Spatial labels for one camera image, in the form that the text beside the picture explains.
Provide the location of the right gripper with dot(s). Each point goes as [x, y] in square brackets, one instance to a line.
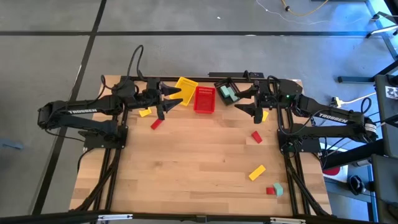
[264, 95]

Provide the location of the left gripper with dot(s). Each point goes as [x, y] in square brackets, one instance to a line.
[149, 96]

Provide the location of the teal block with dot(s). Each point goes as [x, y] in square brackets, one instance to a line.
[224, 91]
[232, 96]
[278, 189]

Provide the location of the small yellow block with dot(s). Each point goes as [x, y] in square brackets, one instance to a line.
[145, 112]
[265, 116]

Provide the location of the red rectangular block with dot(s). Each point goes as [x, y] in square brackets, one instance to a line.
[156, 124]

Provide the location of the red wedge block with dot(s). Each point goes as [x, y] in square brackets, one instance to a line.
[256, 137]

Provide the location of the long yellow block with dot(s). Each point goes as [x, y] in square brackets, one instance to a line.
[257, 172]

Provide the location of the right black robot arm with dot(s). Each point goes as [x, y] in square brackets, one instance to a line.
[311, 105]

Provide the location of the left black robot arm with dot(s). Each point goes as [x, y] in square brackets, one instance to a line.
[62, 109]

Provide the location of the yellow plastic basket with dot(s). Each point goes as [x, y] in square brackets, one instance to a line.
[188, 90]

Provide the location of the black plastic basket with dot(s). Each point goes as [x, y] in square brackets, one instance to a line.
[219, 84]

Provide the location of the red plastic basket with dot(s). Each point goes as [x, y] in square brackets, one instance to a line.
[204, 101]

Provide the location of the yellow power plug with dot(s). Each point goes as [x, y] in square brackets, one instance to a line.
[337, 101]

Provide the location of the small red cube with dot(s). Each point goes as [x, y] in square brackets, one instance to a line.
[270, 191]

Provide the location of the red round object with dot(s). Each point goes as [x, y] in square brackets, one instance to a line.
[331, 171]

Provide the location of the black floor stand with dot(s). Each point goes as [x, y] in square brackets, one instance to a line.
[357, 79]

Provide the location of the black headphones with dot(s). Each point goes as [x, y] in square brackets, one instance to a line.
[356, 184]

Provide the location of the black cabinet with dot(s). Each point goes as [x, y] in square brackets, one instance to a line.
[387, 124]

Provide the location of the white marker tag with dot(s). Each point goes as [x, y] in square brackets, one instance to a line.
[392, 92]

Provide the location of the metal table legs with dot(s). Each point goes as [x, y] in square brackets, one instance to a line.
[382, 29]

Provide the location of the black front crossbar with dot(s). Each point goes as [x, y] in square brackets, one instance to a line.
[46, 217]

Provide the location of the black bracket bar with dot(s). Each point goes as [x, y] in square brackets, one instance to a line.
[230, 75]

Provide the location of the black aluminium table frame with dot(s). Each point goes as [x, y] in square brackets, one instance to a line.
[205, 79]

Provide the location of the silver metal bracket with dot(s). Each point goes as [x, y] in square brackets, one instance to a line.
[115, 217]
[287, 220]

